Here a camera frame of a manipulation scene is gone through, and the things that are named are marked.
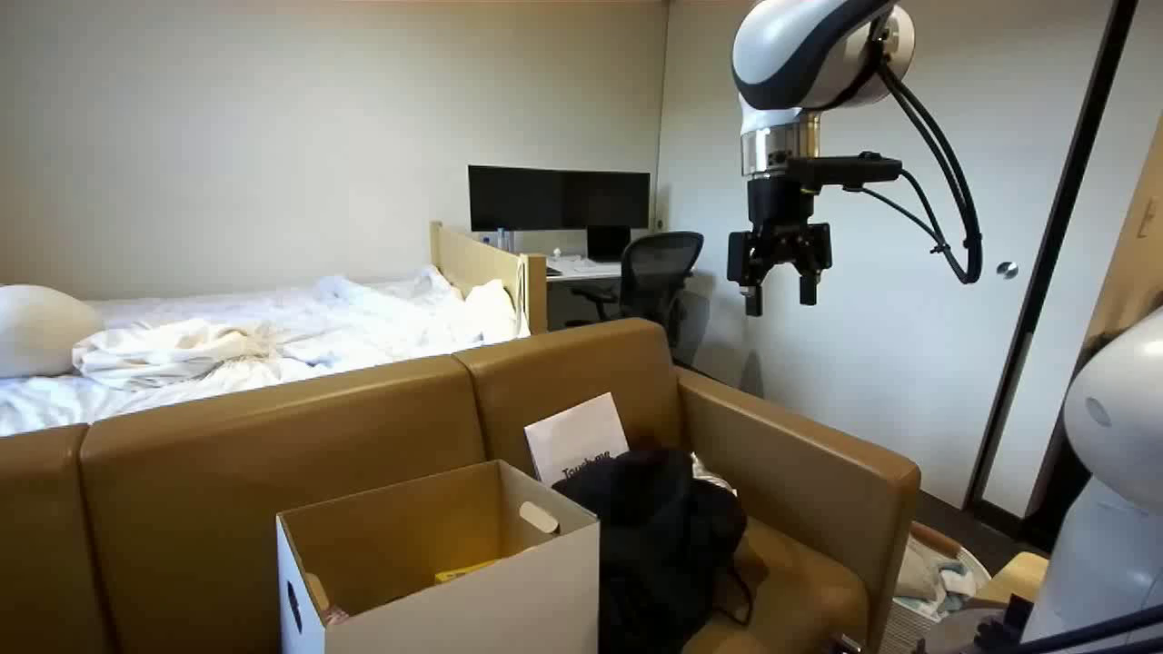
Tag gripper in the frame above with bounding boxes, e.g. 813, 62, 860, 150
726, 176, 833, 318

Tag white cardboard box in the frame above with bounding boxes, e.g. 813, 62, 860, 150
275, 459, 602, 654

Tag black office chair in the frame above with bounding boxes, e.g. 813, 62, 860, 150
564, 231, 706, 353

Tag white door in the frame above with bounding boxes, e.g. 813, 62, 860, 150
656, 0, 1163, 520

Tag black laptop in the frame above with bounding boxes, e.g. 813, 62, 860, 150
585, 225, 633, 265

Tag white desk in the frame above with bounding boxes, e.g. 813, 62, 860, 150
544, 255, 628, 332

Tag white paper bag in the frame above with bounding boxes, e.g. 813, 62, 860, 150
523, 392, 631, 489

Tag row of monitors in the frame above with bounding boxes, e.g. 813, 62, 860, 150
468, 164, 652, 233

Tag black bag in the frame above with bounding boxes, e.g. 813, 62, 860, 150
551, 444, 756, 654

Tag laundry basket with clothes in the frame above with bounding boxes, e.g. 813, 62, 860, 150
880, 520, 993, 654

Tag wooden wardrobe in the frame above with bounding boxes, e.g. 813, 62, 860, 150
1084, 116, 1163, 348

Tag yellow item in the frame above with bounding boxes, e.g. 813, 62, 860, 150
433, 558, 502, 584

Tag wooden bed with white sheets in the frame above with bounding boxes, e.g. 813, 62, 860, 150
0, 221, 550, 439

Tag tan leather sofa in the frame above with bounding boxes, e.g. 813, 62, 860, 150
0, 318, 923, 654

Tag crumpled cream blanket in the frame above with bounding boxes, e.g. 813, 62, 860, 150
72, 317, 278, 392

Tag white pillow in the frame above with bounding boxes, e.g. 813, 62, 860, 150
0, 284, 106, 381

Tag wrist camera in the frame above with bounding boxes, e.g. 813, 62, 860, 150
785, 153, 904, 193

